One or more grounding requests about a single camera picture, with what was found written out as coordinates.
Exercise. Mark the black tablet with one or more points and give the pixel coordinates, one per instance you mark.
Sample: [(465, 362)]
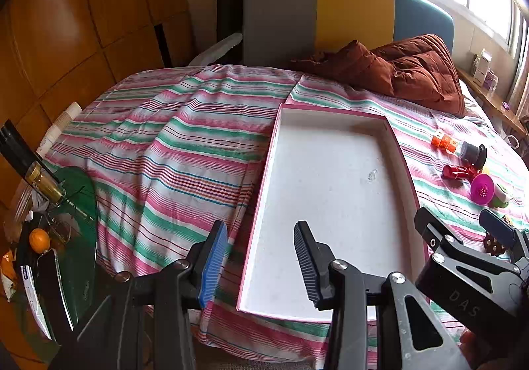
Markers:
[(47, 291)]

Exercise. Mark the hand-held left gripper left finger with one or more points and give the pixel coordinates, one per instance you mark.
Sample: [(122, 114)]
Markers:
[(213, 266)]

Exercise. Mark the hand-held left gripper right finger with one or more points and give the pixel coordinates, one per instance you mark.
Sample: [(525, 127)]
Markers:
[(309, 271)]

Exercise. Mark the wooden shelf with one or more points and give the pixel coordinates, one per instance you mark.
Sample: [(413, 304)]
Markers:
[(492, 103)]

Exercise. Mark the dark bottle with gold band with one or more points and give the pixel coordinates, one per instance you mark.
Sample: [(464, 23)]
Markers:
[(41, 180)]

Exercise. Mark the brown quilted jacket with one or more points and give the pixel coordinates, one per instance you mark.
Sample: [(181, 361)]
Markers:
[(413, 72)]

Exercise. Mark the orange fruit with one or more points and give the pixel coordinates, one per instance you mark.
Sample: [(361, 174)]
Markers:
[(39, 240)]

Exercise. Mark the white tray with pink rim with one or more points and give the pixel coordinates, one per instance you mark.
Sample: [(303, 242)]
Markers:
[(330, 188)]

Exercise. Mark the red metallic cylinder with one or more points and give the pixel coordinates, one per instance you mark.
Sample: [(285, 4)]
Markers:
[(456, 172)]

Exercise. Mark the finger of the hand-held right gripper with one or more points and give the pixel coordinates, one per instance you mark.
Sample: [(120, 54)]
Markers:
[(432, 229), (498, 227)]

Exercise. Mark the beige curtain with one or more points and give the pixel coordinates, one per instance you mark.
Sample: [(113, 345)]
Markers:
[(520, 85)]

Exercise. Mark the grey cylinder with black base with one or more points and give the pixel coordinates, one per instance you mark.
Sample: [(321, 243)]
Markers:
[(473, 153)]

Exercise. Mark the magenta perforated plastic piece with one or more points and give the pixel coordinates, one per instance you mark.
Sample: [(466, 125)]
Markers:
[(481, 188)]

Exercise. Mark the striped bedsheet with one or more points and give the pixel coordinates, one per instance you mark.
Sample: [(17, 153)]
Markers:
[(165, 147)]

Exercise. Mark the person's right hand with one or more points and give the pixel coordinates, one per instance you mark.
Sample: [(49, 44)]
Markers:
[(471, 349)]

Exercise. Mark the grey yellow blue headboard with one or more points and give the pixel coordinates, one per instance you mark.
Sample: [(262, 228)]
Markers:
[(351, 10)]

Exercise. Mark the orange snack bag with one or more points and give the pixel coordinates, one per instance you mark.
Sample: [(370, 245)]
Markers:
[(8, 277)]

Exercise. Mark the orange plastic block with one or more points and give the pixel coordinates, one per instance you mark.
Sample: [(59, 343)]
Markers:
[(444, 143)]

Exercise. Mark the white box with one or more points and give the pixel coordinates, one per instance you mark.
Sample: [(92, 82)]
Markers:
[(481, 64)]

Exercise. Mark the purple box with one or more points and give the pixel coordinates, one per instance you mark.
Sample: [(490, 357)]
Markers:
[(491, 79)]

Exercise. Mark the black rolled mat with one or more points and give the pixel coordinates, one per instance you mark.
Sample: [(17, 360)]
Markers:
[(229, 2)]

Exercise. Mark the green glass side table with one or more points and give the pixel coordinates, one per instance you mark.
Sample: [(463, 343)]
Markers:
[(78, 262)]

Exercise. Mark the green and white round toy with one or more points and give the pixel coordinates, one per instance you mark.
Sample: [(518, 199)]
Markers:
[(501, 196)]

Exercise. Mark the brown flower-shaped lid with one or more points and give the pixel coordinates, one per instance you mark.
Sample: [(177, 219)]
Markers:
[(494, 245)]

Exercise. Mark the stack of paper cups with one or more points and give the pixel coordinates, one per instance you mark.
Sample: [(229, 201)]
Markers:
[(62, 122)]

